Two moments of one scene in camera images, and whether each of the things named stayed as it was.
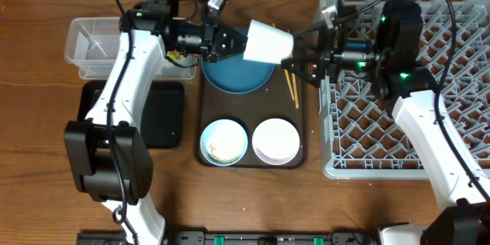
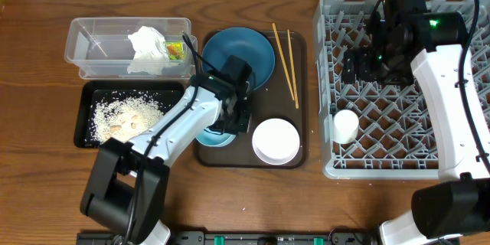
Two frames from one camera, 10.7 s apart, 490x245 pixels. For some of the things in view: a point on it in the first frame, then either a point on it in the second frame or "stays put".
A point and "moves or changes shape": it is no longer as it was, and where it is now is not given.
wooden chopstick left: (287, 77) stays put
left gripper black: (219, 51) -> (243, 129)
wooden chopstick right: (296, 99) stays put
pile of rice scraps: (212, 148) moves or changes shape
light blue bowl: (223, 142) moves or changes shape
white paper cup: (267, 44) -> (345, 126)
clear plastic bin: (92, 45) stays put
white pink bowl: (276, 141) stays put
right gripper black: (327, 57) -> (356, 66)
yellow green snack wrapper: (174, 55) stays put
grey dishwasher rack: (362, 135) stays put
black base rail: (239, 238) stays put
